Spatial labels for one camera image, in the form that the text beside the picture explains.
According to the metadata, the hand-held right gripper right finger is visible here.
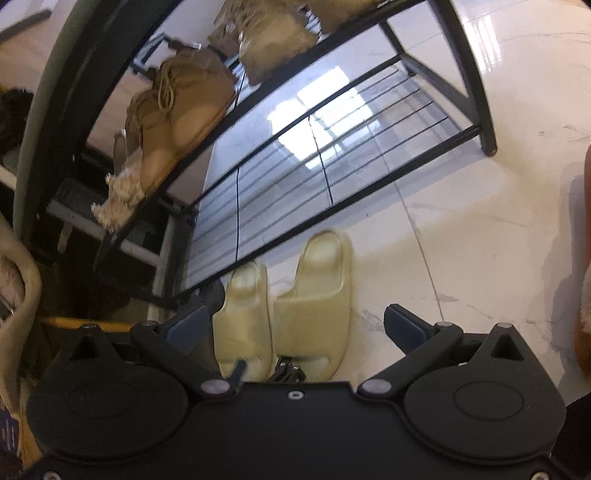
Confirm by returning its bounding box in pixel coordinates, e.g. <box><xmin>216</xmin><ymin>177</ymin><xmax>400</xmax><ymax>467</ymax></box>
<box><xmin>358</xmin><ymin>303</ymin><xmax>532</xmax><ymax>398</ymax></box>

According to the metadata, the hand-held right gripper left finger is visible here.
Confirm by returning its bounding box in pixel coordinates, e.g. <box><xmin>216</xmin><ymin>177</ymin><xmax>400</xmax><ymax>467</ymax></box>
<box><xmin>65</xmin><ymin>304</ymin><xmax>237</xmax><ymax>397</ymax></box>

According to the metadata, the cream slide sandal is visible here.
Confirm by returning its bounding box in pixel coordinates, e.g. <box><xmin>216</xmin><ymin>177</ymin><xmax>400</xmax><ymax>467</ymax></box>
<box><xmin>272</xmin><ymin>230</ymin><xmax>355</xmax><ymax>383</ymax></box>
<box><xmin>212</xmin><ymin>261</ymin><xmax>275</xmax><ymax>381</ymax></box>

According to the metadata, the tan fur-lined boot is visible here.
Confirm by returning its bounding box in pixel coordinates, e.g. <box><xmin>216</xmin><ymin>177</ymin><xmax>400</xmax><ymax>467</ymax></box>
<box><xmin>90</xmin><ymin>46</ymin><xmax>238</xmax><ymax>232</ymax></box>
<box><xmin>305</xmin><ymin>0</ymin><xmax>389</xmax><ymax>35</ymax></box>
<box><xmin>208</xmin><ymin>0</ymin><xmax>319</xmax><ymax>86</ymax></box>

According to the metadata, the black metal shoe rack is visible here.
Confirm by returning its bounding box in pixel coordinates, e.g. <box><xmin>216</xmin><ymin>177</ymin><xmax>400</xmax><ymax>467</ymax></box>
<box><xmin>14</xmin><ymin>0</ymin><xmax>499</xmax><ymax>310</ymax></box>

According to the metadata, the yellow wooden stick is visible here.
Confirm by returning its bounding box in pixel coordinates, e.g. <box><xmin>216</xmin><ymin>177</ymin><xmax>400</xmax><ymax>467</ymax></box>
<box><xmin>39</xmin><ymin>316</ymin><xmax>139</xmax><ymax>334</ymax></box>

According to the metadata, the brown slipper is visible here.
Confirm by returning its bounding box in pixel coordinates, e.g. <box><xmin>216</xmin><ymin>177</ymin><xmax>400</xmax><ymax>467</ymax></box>
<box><xmin>574</xmin><ymin>295</ymin><xmax>591</xmax><ymax>376</ymax></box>

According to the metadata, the blue printed bag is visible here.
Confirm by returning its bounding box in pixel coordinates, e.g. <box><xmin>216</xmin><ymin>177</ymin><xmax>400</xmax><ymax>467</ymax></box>
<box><xmin>0</xmin><ymin>404</ymin><xmax>21</xmax><ymax>467</ymax></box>

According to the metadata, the black furry item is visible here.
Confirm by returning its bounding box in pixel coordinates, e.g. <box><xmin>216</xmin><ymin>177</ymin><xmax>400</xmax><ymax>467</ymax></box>
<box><xmin>0</xmin><ymin>88</ymin><xmax>37</xmax><ymax>154</ymax></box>

